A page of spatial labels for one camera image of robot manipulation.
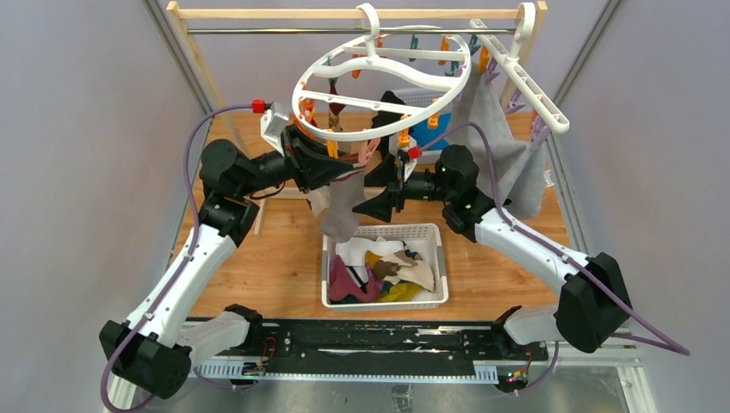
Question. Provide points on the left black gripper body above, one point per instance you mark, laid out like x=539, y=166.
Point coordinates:
x=288, y=135

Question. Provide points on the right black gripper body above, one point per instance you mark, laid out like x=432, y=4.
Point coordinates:
x=419, y=186

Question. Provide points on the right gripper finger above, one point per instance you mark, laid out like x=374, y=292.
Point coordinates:
x=384, y=174
x=382, y=207

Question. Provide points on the pink clothespin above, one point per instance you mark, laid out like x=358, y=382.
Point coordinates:
x=366, y=150

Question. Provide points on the brown beige patterned sock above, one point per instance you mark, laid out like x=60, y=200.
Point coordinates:
x=333, y=206

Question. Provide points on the round white clip hanger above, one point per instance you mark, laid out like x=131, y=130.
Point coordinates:
x=355, y=75

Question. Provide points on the purple striped sock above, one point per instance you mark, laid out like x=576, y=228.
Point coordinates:
x=344, y=281

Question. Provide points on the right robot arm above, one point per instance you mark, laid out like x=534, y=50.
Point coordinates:
x=593, y=299

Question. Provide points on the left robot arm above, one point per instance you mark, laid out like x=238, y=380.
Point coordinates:
x=151, y=348

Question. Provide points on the straight white clip hanger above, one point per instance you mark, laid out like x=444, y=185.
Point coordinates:
x=520, y=86

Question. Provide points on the orange clothespin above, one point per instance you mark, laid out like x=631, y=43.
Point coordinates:
x=331, y=145

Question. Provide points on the white back basket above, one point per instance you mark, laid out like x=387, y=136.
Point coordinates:
x=419, y=97

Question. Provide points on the blue cloth in basket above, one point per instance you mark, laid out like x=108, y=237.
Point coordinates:
x=430, y=128

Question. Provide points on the brown argyle sock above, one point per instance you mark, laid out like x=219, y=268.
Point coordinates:
x=384, y=118

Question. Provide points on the grey towel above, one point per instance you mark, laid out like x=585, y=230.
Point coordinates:
x=519, y=167

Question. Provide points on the yellow sock in basket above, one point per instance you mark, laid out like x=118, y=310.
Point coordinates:
x=401, y=292

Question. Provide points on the metal rack rod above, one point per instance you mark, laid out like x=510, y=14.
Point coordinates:
x=419, y=30

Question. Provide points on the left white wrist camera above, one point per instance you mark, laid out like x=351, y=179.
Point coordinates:
x=272, y=125

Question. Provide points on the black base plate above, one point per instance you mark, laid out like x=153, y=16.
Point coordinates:
x=377, y=351

